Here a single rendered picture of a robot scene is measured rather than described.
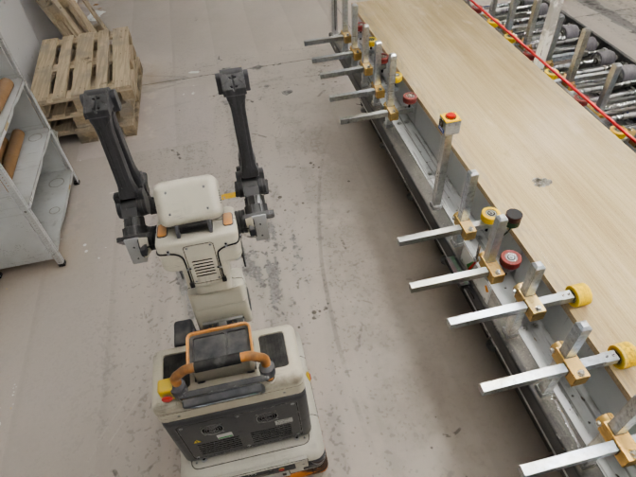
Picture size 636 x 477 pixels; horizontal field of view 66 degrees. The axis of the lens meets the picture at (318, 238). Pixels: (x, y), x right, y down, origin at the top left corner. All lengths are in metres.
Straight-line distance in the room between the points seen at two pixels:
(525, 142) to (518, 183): 0.33
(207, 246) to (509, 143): 1.63
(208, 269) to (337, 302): 1.34
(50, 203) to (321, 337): 2.20
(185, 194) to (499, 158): 1.54
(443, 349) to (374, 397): 0.48
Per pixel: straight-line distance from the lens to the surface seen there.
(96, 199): 4.07
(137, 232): 1.79
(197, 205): 1.65
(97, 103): 1.72
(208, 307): 2.01
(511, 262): 2.05
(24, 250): 3.59
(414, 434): 2.60
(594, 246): 2.24
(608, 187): 2.55
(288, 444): 2.27
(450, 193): 2.73
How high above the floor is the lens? 2.40
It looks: 47 degrees down
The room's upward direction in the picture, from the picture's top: 4 degrees counter-clockwise
